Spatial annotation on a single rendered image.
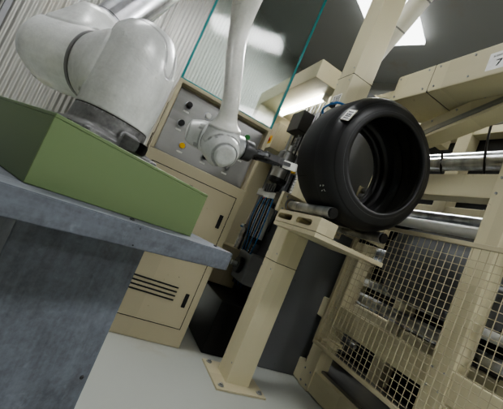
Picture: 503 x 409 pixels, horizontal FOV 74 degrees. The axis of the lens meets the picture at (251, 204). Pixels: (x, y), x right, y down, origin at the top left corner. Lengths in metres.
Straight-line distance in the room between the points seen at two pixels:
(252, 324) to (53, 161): 1.33
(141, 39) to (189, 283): 1.32
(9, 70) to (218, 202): 2.48
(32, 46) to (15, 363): 0.63
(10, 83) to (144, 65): 3.04
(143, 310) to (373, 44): 1.79
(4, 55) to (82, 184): 3.19
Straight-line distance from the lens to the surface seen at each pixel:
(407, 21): 2.56
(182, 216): 0.70
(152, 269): 1.77
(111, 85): 0.73
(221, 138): 1.00
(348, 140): 1.34
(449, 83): 1.80
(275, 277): 1.69
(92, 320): 0.77
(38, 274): 0.68
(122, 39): 0.77
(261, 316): 1.72
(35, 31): 0.93
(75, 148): 0.57
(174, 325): 1.88
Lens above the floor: 0.71
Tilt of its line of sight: 4 degrees up
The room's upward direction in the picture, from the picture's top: 23 degrees clockwise
